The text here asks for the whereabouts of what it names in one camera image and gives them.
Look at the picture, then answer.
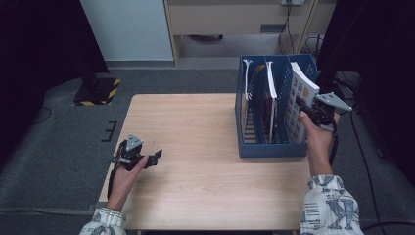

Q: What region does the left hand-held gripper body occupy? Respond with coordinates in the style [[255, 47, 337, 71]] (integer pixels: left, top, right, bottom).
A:
[[114, 134, 148, 172]]

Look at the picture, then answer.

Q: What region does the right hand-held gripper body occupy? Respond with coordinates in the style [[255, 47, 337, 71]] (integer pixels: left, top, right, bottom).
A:
[[305, 92, 353, 132]]

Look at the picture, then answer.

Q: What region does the white magazine with picture grid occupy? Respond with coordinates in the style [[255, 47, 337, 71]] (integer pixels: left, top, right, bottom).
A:
[[283, 62, 321, 145]]

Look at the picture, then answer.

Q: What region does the purple magazine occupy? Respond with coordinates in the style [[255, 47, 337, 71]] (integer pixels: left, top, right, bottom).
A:
[[263, 61, 279, 145]]

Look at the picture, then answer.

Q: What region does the blue file rack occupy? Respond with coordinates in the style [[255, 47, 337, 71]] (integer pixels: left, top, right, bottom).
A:
[[234, 53, 319, 160]]

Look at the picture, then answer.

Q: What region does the black magazine with red cards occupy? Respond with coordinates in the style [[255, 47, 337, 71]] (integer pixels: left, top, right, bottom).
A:
[[241, 58, 267, 102]]

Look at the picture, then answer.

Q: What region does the person's left hand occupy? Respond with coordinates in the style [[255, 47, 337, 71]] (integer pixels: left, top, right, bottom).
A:
[[107, 156, 150, 212]]

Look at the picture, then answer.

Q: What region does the person's right hand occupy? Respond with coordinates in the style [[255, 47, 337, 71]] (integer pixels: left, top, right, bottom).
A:
[[299, 111, 342, 174]]

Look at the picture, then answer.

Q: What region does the black curtain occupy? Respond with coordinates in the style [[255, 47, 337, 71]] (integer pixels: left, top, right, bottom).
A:
[[0, 0, 111, 170], [315, 0, 415, 187]]

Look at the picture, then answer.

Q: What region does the light wooden cabinet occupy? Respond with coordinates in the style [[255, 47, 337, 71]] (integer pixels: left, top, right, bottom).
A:
[[162, 0, 339, 68]]

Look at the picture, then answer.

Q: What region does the white panel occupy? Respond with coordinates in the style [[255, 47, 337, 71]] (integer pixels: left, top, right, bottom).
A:
[[79, 0, 174, 62]]

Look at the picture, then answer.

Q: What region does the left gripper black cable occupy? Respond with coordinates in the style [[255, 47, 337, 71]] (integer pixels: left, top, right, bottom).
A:
[[107, 141, 127, 201]]

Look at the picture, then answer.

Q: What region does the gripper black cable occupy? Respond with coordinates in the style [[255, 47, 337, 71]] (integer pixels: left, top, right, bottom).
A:
[[328, 128, 341, 167], [107, 141, 127, 201]]

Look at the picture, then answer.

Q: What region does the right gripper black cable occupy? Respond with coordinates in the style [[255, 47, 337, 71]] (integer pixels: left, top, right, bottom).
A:
[[328, 128, 341, 167]]

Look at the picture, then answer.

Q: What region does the long black floor cable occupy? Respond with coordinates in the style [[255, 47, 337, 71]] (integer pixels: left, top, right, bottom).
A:
[[349, 109, 381, 226]]

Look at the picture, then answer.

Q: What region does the coiled black cable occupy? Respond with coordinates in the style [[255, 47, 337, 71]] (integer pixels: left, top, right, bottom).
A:
[[304, 33, 325, 57]]

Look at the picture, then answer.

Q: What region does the black hanging cable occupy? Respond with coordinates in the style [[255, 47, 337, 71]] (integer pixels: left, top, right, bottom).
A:
[[277, 3, 297, 56]]

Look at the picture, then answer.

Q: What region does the thin black floor cable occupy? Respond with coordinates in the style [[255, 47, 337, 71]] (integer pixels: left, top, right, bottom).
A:
[[32, 106, 53, 125]]

